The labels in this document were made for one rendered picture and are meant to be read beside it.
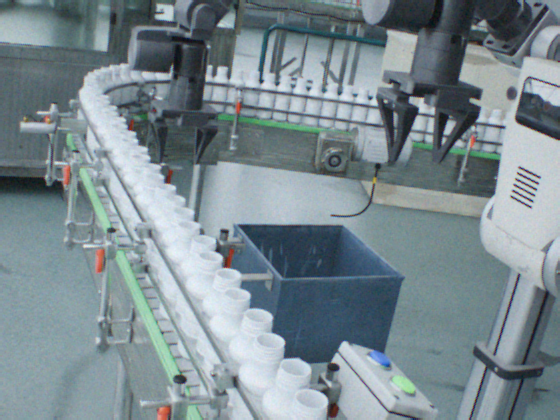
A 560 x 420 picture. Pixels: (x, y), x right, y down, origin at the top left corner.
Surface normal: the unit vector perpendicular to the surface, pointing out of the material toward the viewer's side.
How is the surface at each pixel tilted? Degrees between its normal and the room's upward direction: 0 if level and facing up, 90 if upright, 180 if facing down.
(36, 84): 91
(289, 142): 90
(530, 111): 90
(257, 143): 90
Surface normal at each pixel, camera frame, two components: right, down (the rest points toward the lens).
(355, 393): -0.80, -0.33
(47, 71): 0.37, 0.37
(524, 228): -0.91, -0.01
